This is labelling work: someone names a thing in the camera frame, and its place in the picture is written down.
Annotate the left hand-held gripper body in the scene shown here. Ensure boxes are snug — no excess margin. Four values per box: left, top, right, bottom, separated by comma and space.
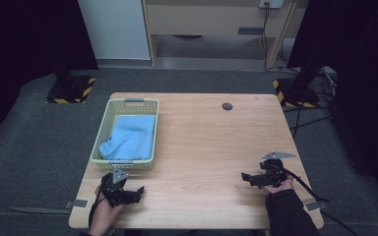
99, 166, 135, 208

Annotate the bundle of floor cables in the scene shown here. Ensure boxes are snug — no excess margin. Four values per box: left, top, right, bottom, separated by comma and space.
281, 64, 340, 140

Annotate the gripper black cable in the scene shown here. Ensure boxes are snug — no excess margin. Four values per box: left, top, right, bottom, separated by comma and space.
88, 186, 106, 229
281, 166, 359, 236

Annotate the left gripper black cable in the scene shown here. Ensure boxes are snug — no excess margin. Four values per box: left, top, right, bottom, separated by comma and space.
88, 186, 106, 229

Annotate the black curtain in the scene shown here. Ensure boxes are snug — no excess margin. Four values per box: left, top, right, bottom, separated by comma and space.
286, 0, 378, 201
0, 0, 99, 155

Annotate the white cabinet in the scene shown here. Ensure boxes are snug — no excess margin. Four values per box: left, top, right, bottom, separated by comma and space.
76, 0, 152, 61

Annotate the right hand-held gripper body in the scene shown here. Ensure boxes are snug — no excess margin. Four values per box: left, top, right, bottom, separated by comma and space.
259, 150, 297, 189

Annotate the white power strip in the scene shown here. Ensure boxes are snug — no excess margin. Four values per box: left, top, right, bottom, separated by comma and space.
258, 0, 285, 10

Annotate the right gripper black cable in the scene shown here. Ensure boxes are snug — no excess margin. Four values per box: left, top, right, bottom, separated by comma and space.
281, 166, 359, 236

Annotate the black power cable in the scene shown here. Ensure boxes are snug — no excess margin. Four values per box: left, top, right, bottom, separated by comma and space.
261, 2, 273, 71

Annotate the person's right hand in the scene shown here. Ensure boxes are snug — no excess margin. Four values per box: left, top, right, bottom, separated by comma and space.
263, 175, 295, 196

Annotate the pale green plastic basket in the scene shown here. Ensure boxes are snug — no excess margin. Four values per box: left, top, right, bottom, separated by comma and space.
90, 97, 160, 172

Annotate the hazard striped stand base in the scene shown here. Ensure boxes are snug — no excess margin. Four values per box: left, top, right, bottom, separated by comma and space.
272, 78, 321, 109
44, 74, 97, 105

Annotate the person's left hand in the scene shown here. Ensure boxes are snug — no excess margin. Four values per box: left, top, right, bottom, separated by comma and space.
89, 184, 125, 236

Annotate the light blue cloth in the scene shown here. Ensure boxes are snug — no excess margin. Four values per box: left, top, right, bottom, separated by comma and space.
98, 114, 158, 162

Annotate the grey tape piece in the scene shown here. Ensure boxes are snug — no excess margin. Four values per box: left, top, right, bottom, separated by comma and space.
64, 199, 89, 210
304, 200, 329, 212

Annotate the grey desk label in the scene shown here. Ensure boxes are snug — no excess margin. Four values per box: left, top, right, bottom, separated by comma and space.
237, 27, 266, 36

